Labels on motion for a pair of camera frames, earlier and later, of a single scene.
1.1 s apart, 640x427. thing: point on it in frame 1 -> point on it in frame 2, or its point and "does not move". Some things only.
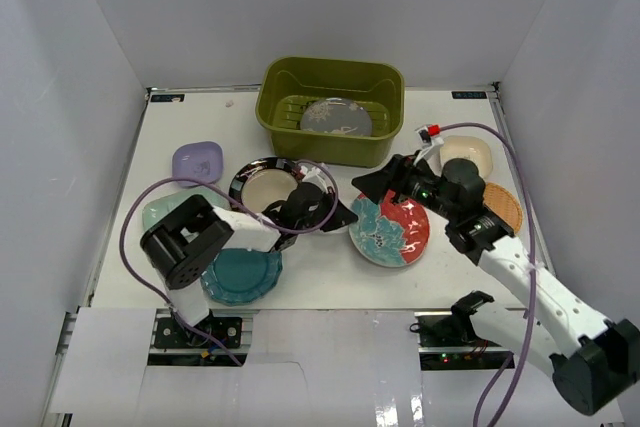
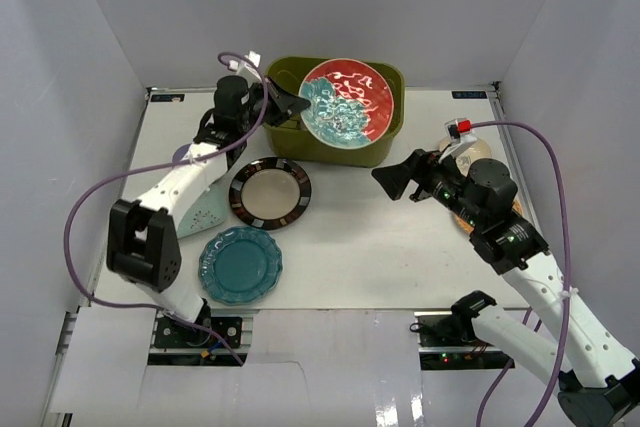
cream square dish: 470,147 does not move
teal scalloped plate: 239,276 does not move
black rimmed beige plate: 263,181 does not move
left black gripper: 325,210 -> 270,103
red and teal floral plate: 389,233 -> 351,104
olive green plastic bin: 284,85 does not move
